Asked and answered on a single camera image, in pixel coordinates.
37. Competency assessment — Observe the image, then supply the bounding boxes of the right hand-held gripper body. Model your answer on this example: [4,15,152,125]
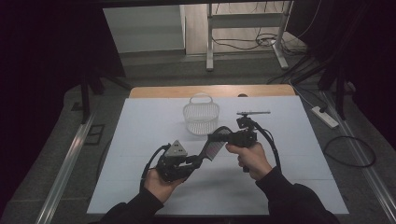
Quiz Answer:
[226,110,272,149]

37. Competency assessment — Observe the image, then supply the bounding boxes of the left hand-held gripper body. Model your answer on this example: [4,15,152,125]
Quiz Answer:
[154,139,190,184]

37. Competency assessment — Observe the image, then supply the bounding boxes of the dark wide-tooth comb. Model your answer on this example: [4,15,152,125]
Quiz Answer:
[197,125,233,169]

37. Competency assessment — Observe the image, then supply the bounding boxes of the person's right hand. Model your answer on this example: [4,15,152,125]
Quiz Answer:
[225,142,274,182]

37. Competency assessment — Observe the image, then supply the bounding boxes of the person's left hand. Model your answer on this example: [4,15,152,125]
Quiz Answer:
[143,167,185,204]

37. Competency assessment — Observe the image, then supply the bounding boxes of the white plastic basket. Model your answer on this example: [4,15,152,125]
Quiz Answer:
[182,92,220,136]

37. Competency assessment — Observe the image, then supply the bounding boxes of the white table mat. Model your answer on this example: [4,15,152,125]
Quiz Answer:
[86,95,350,216]

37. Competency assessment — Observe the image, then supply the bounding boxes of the wooden table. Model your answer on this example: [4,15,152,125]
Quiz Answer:
[128,84,296,100]

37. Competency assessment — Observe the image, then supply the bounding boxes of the white power strip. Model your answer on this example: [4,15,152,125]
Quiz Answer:
[311,105,340,130]

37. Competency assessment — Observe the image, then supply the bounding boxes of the white metal stand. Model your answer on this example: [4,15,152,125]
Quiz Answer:
[205,0,294,73]

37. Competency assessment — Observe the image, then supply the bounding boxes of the black stand leg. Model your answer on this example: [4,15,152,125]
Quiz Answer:
[78,68,133,125]

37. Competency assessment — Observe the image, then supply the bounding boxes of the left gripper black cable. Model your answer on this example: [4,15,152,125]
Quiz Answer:
[139,144,172,191]

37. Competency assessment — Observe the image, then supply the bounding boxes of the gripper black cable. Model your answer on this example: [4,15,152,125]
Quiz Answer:
[139,144,172,191]
[251,119,283,174]

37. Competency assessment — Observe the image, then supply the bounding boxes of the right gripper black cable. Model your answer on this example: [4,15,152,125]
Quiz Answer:
[251,119,283,174]

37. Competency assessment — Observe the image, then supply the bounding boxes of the tangled black floor cables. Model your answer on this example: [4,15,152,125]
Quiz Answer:
[212,27,309,51]

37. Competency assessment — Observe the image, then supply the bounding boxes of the aluminium floor rail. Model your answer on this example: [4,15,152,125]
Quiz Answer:
[321,91,396,222]
[35,113,96,224]

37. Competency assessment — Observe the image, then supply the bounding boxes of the black looped floor cable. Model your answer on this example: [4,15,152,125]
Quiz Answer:
[322,135,377,169]

